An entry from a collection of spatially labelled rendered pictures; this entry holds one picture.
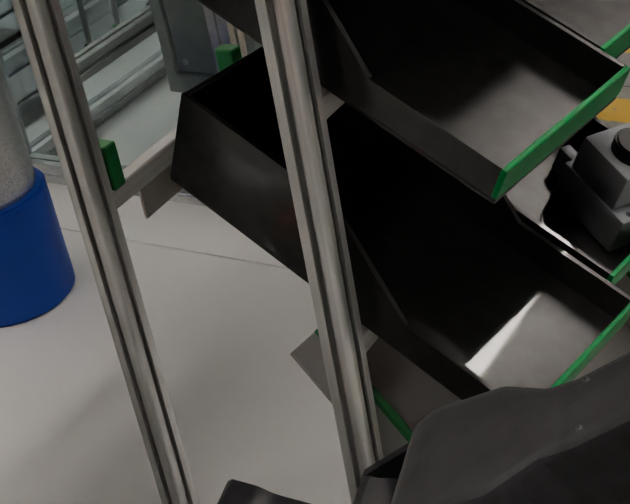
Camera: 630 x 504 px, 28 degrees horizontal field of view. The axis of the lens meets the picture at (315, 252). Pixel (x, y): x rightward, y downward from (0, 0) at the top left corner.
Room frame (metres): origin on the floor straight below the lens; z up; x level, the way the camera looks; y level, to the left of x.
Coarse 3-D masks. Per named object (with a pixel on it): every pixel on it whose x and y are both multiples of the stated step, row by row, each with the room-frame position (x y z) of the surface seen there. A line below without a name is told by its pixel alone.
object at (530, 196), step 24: (600, 120) 0.82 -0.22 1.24; (576, 144) 0.82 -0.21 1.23; (552, 168) 0.79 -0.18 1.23; (528, 192) 0.76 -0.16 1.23; (552, 192) 0.77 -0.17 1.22; (528, 216) 0.72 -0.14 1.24; (552, 216) 0.74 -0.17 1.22; (552, 240) 0.70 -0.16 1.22; (576, 240) 0.72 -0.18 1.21; (600, 264) 0.68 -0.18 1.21; (624, 264) 0.68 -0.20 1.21
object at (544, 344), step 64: (256, 64) 0.76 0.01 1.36; (192, 128) 0.71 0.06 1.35; (256, 128) 0.79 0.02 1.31; (192, 192) 0.72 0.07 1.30; (256, 192) 0.68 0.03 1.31; (384, 192) 0.74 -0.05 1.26; (448, 192) 0.73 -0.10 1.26; (384, 256) 0.68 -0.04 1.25; (448, 256) 0.69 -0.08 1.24; (512, 256) 0.69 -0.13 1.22; (384, 320) 0.62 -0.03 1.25; (448, 320) 0.63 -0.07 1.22; (512, 320) 0.64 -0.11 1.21; (576, 320) 0.64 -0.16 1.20; (448, 384) 0.59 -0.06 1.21; (512, 384) 0.59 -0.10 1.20
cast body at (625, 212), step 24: (600, 144) 0.74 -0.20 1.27; (624, 144) 0.73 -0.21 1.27; (576, 168) 0.75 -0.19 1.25; (600, 168) 0.73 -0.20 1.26; (624, 168) 0.72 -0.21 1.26; (576, 192) 0.74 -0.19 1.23; (600, 192) 0.73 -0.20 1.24; (624, 192) 0.71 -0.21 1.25; (576, 216) 0.74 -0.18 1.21; (600, 216) 0.72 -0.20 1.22; (624, 216) 0.71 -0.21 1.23; (600, 240) 0.72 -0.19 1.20; (624, 240) 0.72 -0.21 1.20
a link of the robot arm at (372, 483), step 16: (400, 448) 0.41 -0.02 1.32; (384, 464) 0.41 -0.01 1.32; (400, 464) 0.40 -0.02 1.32; (368, 480) 0.40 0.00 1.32; (384, 480) 0.40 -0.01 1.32; (224, 496) 0.40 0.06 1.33; (240, 496) 0.40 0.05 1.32; (256, 496) 0.40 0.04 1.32; (272, 496) 0.40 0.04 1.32; (368, 496) 0.39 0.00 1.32; (384, 496) 0.39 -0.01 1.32
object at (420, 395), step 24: (312, 336) 0.67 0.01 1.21; (312, 360) 0.67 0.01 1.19; (384, 360) 0.70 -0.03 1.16; (408, 360) 0.70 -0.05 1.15; (384, 384) 0.68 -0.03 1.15; (408, 384) 0.69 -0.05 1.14; (432, 384) 0.69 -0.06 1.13; (384, 408) 0.63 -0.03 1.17; (408, 408) 0.67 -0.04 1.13; (432, 408) 0.68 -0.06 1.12; (384, 432) 0.63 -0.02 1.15; (408, 432) 0.62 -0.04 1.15; (384, 456) 0.63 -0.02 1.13
